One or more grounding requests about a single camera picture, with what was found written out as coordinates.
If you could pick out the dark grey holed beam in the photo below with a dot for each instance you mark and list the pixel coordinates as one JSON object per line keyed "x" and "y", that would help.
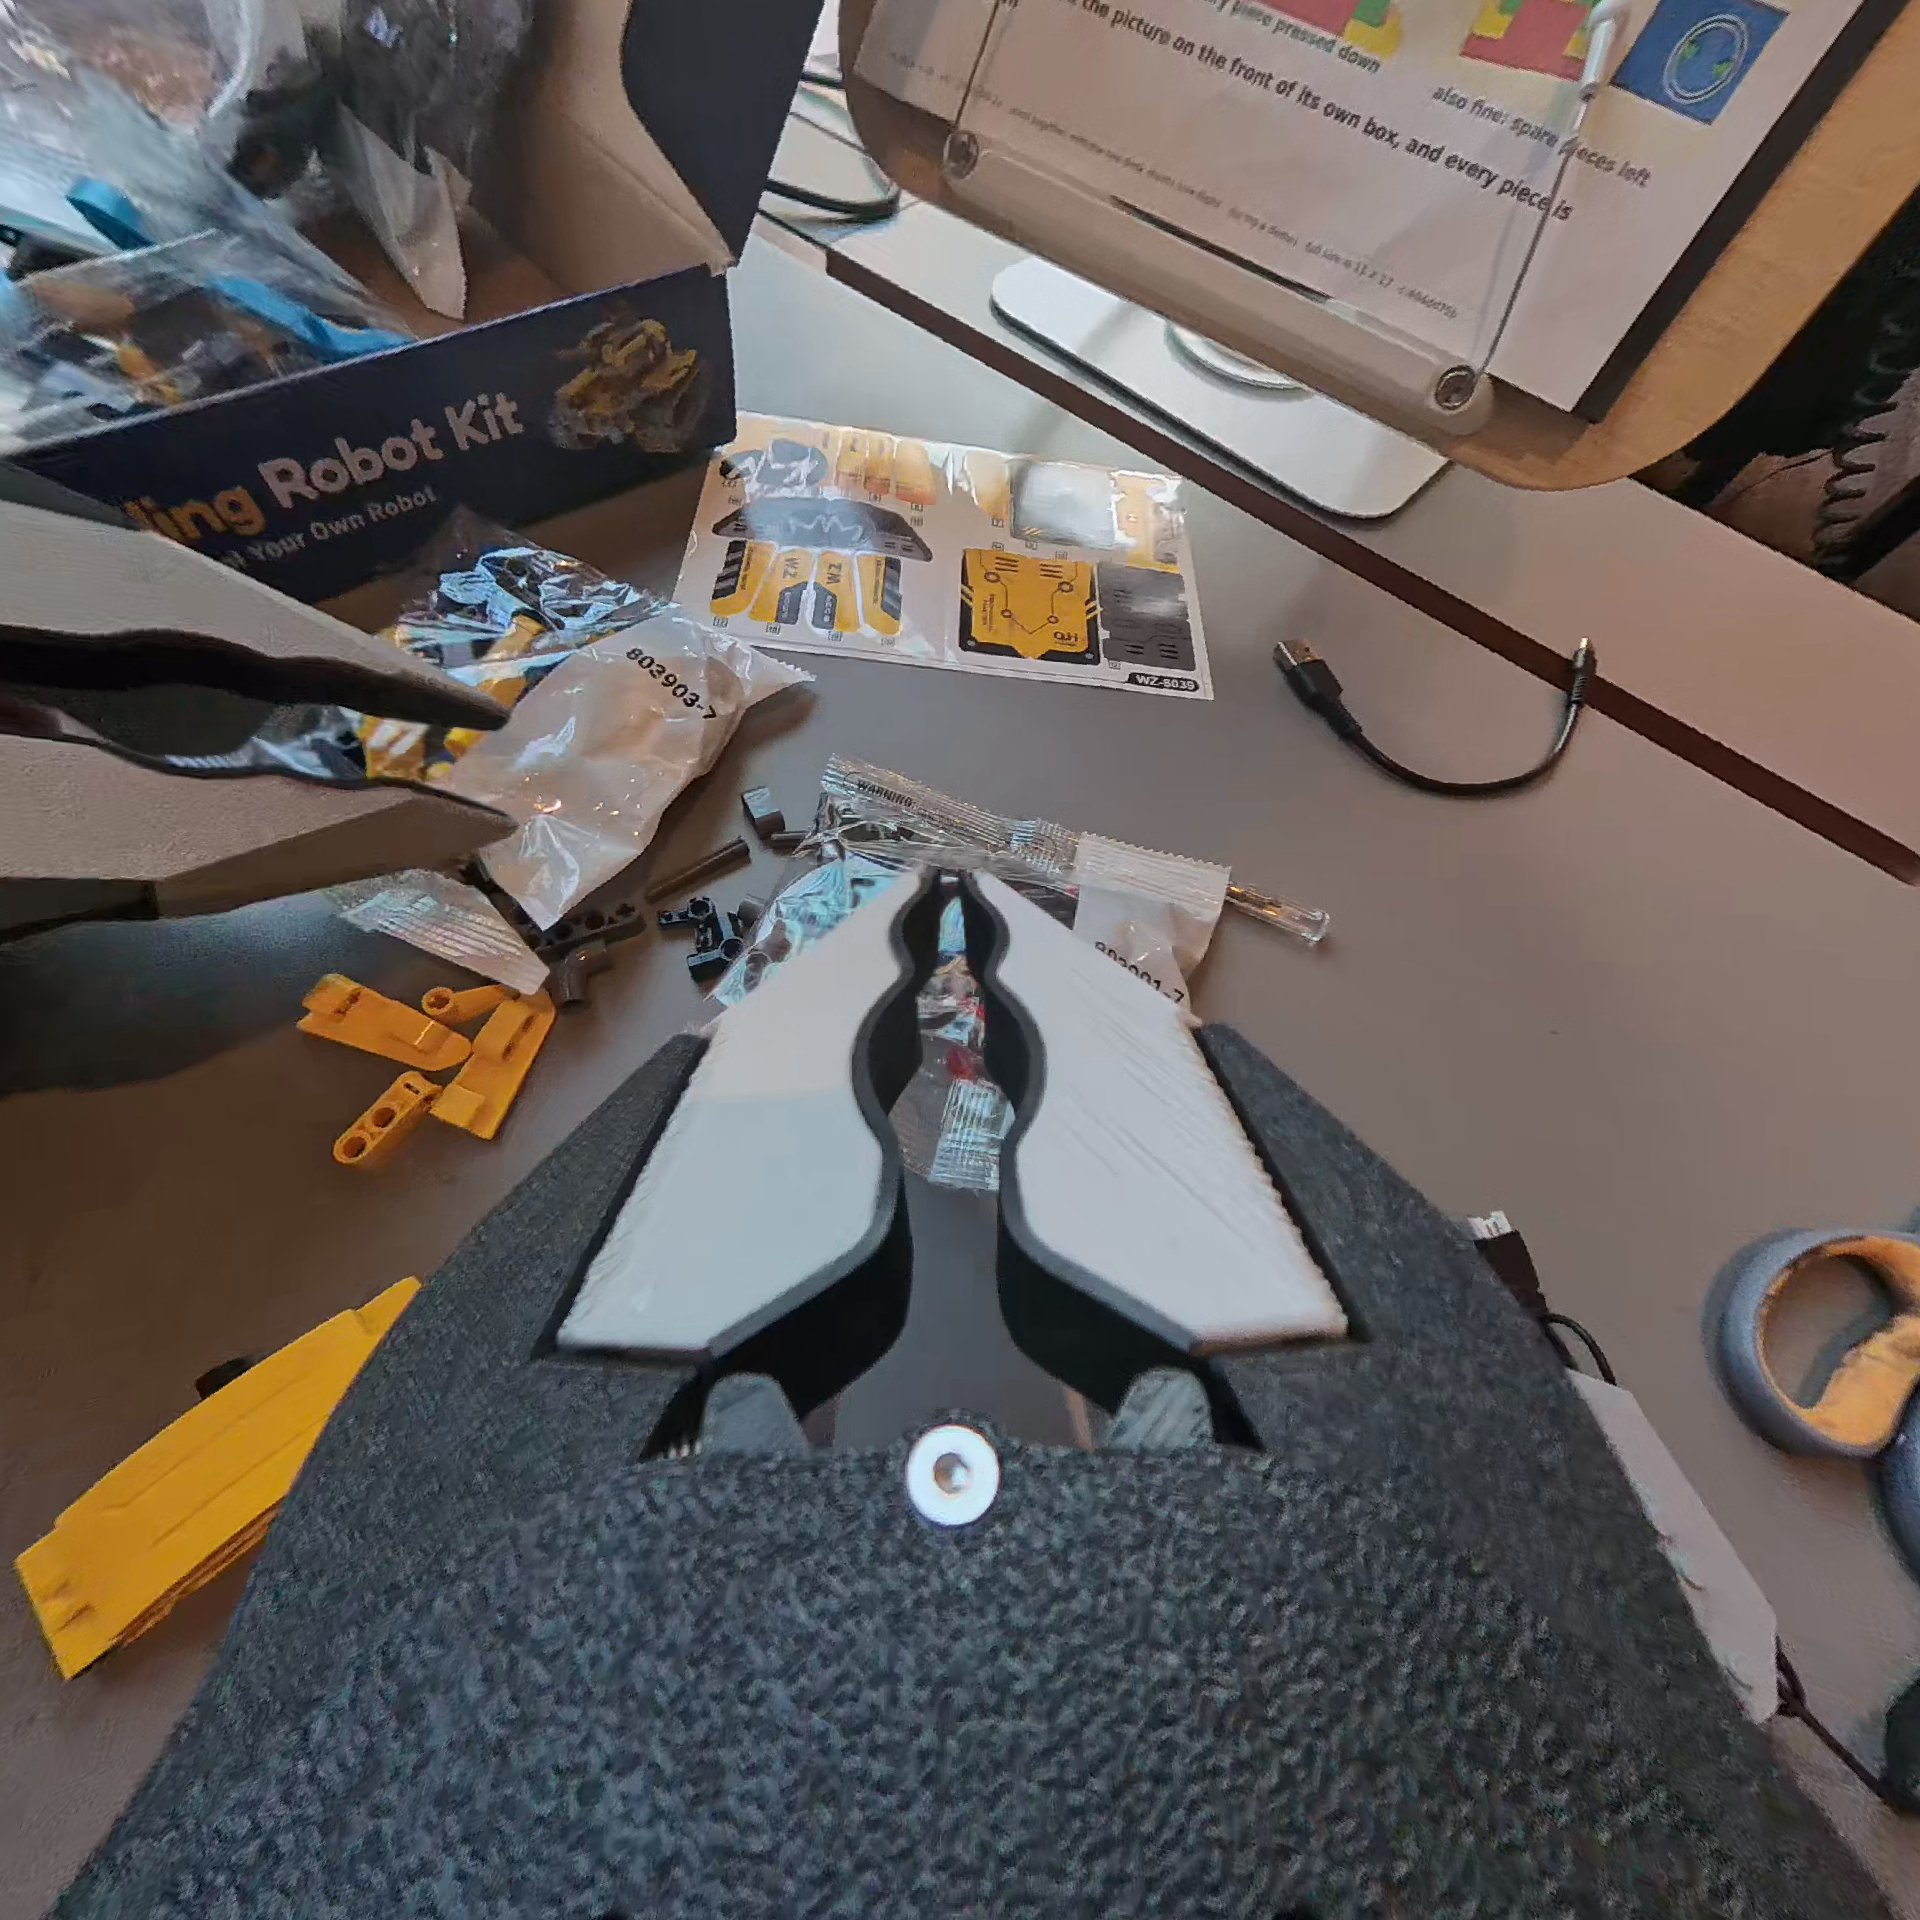
{"x": 593, "y": 930}

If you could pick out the yellow curved panel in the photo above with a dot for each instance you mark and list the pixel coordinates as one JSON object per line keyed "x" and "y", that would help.
{"x": 504, "y": 1058}

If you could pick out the dark grey elbow connector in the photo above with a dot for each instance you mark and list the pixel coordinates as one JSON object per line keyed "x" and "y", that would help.
{"x": 578, "y": 983}

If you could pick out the plastic bag with blue parts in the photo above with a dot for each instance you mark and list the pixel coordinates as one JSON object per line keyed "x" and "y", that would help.
{"x": 181, "y": 194}

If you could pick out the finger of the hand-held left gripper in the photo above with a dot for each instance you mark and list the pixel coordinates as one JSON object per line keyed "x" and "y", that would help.
{"x": 225, "y": 839}
{"x": 150, "y": 579}

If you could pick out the black square connector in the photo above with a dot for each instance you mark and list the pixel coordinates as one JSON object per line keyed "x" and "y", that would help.
{"x": 225, "y": 1372}

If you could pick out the yellow three-hole beam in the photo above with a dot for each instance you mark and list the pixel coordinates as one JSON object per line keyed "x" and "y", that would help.
{"x": 386, "y": 1119}

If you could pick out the small yellow connector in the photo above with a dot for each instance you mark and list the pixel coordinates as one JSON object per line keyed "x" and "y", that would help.
{"x": 458, "y": 1002}

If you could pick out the poster display board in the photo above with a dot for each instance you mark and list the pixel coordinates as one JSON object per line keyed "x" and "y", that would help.
{"x": 1350, "y": 148}

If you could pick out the dark grey angled connector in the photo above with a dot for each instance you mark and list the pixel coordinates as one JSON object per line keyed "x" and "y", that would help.
{"x": 765, "y": 810}

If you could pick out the yellow and grey sticker sheet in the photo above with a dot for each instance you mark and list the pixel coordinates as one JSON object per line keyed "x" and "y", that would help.
{"x": 960, "y": 555}

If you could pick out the white stand base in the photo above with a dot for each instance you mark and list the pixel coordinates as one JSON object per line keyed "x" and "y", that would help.
{"x": 1231, "y": 406}

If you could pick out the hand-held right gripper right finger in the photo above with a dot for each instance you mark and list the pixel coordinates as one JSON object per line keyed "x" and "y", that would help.
{"x": 1155, "y": 1185}

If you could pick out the grey desk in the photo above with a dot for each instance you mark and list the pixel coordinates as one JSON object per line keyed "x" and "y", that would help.
{"x": 1501, "y": 974}

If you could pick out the plastic bag of yellow parts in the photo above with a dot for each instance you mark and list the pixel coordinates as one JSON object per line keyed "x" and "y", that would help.
{"x": 600, "y": 721}

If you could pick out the plastic bag of black parts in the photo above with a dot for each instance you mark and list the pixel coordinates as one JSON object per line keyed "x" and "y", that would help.
{"x": 1035, "y": 849}

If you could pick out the large yellow panel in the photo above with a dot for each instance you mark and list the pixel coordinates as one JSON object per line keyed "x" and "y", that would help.
{"x": 194, "y": 1471}

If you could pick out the dark blue kit box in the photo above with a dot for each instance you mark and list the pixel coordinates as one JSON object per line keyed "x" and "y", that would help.
{"x": 376, "y": 388}

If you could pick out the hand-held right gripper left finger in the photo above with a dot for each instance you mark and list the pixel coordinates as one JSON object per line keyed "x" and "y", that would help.
{"x": 735, "y": 1185}

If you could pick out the grey holed block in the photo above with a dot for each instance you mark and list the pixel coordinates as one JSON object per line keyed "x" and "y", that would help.
{"x": 1680, "y": 1546}

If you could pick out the pile of black connectors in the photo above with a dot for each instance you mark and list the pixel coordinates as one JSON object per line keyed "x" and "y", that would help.
{"x": 704, "y": 930}

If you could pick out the dark grey axle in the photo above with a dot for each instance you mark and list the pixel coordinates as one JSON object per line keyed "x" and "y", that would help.
{"x": 697, "y": 866}

